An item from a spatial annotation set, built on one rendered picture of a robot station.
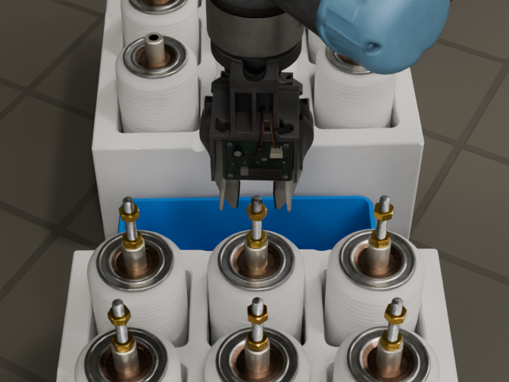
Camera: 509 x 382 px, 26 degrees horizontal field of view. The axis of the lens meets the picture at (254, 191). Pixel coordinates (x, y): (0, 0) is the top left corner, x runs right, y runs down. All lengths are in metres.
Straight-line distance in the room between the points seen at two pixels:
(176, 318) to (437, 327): 0.26
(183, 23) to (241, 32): 0.56
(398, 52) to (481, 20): 1.08
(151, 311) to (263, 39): 0.35
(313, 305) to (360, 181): 0.25
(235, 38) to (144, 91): 0.46
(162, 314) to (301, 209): 0.31
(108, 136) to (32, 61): 0.43
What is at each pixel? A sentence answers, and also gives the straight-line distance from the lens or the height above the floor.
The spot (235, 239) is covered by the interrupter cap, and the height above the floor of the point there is 0.25.
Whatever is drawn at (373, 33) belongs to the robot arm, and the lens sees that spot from 0.69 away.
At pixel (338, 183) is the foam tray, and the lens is 1.34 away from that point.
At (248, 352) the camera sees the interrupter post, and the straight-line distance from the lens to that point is 0.98.
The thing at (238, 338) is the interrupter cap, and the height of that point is 0.25.
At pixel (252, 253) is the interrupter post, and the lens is 1.05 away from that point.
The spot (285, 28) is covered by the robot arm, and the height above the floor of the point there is 0.57.
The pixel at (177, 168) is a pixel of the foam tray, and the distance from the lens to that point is 1.31.
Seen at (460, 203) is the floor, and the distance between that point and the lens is 1.49.
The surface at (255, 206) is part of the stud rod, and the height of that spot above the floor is 0.34.
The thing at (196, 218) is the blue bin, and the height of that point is 0.09.
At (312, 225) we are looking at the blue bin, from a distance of 1.34.
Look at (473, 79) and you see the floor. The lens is 1.68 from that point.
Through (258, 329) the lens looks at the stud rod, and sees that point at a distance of 0.96.
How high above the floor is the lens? 1.08
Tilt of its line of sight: 47 degrees down
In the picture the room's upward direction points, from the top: straight up
